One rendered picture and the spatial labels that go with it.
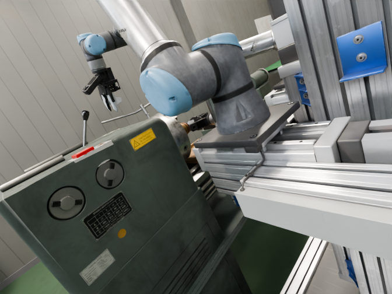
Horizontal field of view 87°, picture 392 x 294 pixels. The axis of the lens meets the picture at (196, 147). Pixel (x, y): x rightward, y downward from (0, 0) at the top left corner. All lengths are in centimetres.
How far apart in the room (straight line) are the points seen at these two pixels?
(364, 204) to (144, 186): 66
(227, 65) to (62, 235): 65
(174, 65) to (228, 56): 14
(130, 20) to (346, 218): 55
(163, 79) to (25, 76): 338
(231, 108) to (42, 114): 329
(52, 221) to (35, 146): 290
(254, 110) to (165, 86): 23
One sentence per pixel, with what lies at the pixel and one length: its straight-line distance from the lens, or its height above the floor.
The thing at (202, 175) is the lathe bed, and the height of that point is 85.
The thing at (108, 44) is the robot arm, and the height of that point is 160.
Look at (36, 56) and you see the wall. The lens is 384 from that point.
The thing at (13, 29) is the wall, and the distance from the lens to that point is 396.
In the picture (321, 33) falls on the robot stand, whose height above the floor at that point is 130.
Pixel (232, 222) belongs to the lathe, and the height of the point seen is 54.
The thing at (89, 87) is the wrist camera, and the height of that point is 148.
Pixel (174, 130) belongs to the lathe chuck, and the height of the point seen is 114.
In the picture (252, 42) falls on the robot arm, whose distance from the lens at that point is 110.
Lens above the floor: 133
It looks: 17 degrees down
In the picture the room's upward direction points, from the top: 25 degrees counter-clockwise
